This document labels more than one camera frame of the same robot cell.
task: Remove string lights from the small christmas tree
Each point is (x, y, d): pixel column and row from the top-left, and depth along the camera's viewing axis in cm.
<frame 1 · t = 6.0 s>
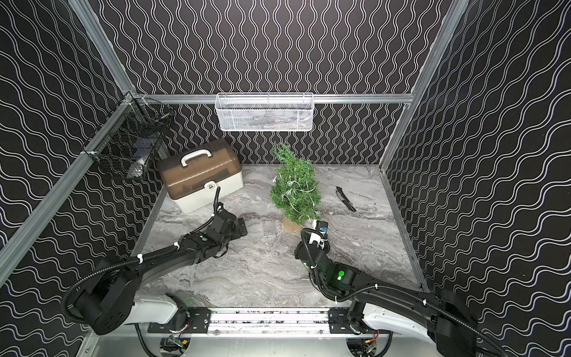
left hand: (235, 221, 88), fingers open
right hand: (302, 234, 79), fingers closed
small green christmas tree: (296, 190, 79), point 26 cm above the table
grey black utility knife: (343, 198, 109), on the table

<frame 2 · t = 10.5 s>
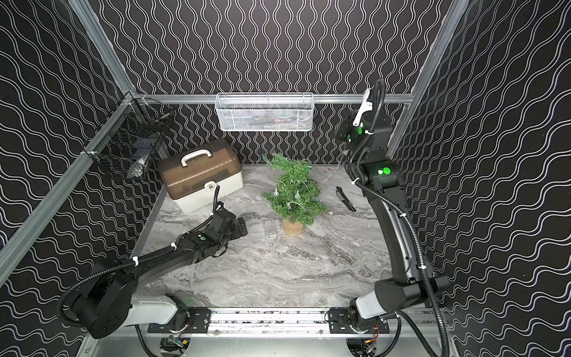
left hand: (236, 221, 88), fingers open
right hand: (349, 110, 63), fingers closed
small green christmas tree: (294, 198, 76), point 27 cm above the table
the other named things where they were.

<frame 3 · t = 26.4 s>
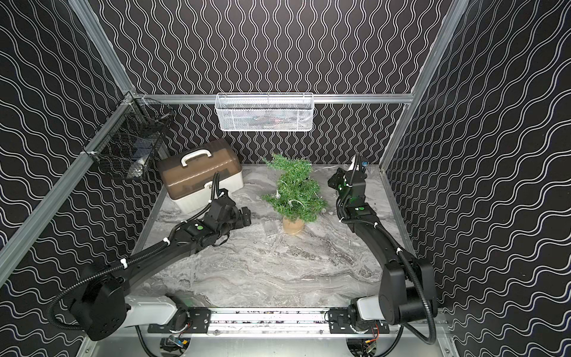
left hand: (241, 210, 84), fingers open
right hand: (338, 167, 84), fingers closed
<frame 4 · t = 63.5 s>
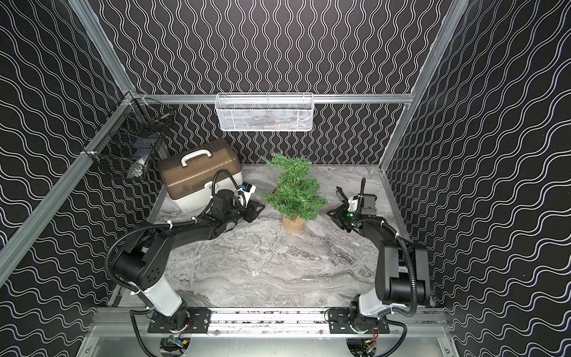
left hand: (260, 201, 90), fingers open
right hand: (330, 213, 92), fingers open
